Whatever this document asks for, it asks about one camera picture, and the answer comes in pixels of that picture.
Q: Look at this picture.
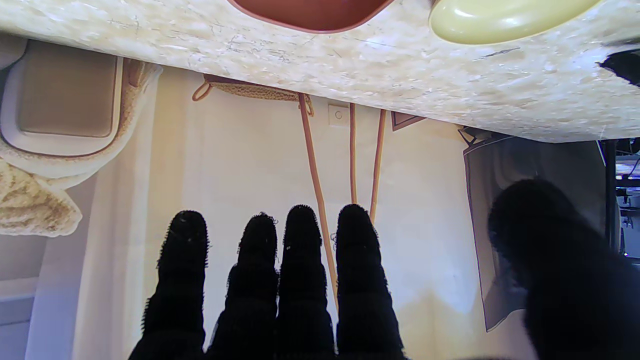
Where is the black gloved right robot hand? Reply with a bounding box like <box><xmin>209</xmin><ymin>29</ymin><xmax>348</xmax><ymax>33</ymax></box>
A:
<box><xmin>128</xmin><ymin>179</ymin><xmax>640</xmax><ymax>360</ymax></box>

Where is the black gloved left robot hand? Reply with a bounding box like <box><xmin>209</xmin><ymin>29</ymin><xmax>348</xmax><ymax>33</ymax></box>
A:
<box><xmin>597</xmin><ymin>49</ymin><xmax>640</xmax><ymax>87</ymax></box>

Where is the white tripod floor lamp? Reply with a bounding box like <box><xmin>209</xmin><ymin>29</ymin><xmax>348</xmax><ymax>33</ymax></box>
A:
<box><xmin>298</xmin><ymin>92</ymin><xmax>388</xmax><ymax>313</ymax></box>

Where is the yellow round dish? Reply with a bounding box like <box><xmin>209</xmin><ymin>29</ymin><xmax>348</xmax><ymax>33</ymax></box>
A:
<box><xmin>429</xmin><ymin>0</ymin><xmax>603</xmax><ymax>46</ymax></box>

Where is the black metal pole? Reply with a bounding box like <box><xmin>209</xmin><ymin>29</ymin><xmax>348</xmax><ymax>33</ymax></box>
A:
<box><xmin>602</xmin><ymin>140</ymin><xmax>621</xmax><ymax>251</ymax></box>

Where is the dark flat television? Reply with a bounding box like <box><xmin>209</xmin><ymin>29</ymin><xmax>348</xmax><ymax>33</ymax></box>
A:
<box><xmin>462</xmin><ymin>132</ymin><xmax>610</xmax><ymax>332</ymax></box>

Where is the sheer cream curtain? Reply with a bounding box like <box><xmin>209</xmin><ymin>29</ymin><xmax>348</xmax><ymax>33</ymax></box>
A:
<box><xmin>25</xmin><ymin>65</ymin><xmax>201</xmax><ymax>360</ymax></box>

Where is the white framed window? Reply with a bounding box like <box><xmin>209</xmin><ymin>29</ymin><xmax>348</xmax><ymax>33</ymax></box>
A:
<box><xmin>0</xmin><ymin>235</ymin><xmax>48</xmax><ymax>360</ymax></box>

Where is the cream knit cushion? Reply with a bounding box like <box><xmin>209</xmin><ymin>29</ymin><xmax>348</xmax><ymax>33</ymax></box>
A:
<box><xmin>0</xmin><ymin>159</ymin><xmax>84</xmax><ymax>238</ymax></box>

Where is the red-orange bowl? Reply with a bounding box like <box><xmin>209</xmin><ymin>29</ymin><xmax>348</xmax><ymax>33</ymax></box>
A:
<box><xmin>227</xmin><ymin>0</ymin><xmax>396</xmax><ymax>34</ymax></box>

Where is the beige sofa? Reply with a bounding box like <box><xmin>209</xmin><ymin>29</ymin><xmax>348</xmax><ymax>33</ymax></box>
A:
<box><xmin>0</xmin><ymin>34</ymin><xmax>164</xmax><ymax>179</ymax></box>

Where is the white wall socket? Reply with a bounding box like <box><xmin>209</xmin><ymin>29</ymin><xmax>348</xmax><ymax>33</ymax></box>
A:
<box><xmin>328</xmin><ymin>103</ymin><xmax>350</xmax><ymax>126</ymax></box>

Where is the brown leaning picture frame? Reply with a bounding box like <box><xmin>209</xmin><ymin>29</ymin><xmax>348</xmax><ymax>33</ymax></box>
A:
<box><xmin>391</xmin><ymin>111</ymin><xmax>427</xmax><ymax>132</ymax></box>

